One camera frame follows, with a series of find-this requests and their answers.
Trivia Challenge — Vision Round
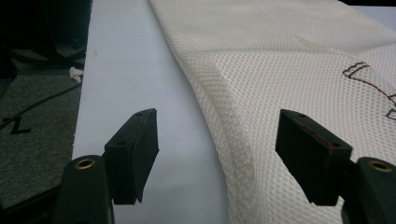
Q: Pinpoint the black metal stand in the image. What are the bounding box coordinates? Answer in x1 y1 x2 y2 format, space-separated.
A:
8 46 87 76

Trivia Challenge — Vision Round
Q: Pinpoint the cream mesh cloth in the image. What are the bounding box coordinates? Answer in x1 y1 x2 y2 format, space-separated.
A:
148 0 396 224

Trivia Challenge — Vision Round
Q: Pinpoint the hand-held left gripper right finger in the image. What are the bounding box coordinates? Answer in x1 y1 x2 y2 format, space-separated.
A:
275 108 354 207

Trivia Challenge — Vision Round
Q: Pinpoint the black floor cable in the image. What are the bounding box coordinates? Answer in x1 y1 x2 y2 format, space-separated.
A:
0 82 83 131

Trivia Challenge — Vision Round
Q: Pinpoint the white foam mat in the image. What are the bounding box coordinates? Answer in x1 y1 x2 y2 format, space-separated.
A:
72 0 232 224

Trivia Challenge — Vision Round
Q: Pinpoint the small white paper scrap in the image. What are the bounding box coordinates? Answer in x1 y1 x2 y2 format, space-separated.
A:
68 66 84 84

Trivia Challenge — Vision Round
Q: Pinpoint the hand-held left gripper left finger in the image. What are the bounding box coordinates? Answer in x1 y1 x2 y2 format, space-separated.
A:
103 107 160 205

